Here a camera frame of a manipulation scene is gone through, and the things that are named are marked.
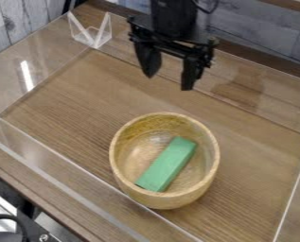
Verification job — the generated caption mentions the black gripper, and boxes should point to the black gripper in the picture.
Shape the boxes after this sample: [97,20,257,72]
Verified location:
[127,14,220,91]

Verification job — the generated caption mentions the green rectangular block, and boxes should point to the green rectangular block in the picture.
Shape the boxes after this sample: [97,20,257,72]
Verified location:
[134,137,197,192]

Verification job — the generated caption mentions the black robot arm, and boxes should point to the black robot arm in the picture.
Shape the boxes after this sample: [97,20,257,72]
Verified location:
[127,0,220,91]

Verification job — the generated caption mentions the wooden bowl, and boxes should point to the wooden bowl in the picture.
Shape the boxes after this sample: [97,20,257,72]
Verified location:
[109,112,220,210]

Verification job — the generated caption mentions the clear acrylic tray walls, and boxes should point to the clear acrylic tray walls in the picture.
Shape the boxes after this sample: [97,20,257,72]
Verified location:
[0,10,300,242]

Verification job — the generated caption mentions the black cable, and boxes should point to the black cable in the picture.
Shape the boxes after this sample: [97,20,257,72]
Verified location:
[192,0,220,15]

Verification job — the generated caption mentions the black metal table bracket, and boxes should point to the black metal table bracket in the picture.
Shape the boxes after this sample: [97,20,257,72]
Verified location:
[16,211,53,242]

